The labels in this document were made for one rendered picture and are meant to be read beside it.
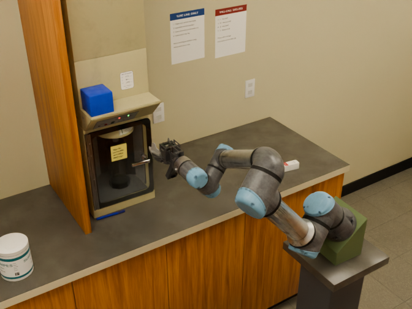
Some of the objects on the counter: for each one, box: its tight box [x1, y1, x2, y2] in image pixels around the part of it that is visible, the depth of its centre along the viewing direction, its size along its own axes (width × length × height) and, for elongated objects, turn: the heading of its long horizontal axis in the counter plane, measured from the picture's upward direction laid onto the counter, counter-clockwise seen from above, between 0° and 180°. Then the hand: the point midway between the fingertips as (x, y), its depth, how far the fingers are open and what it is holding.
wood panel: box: [17, 0, 92, 235], centre depth 226 cm, size 49×3×140 cm, turn 33°
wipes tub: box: [0, 233, 34, 281], centre depth 219 cm, size 13×13×15 cm
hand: (157, 147), depth 236 cm, fingers open, 6 cm apart
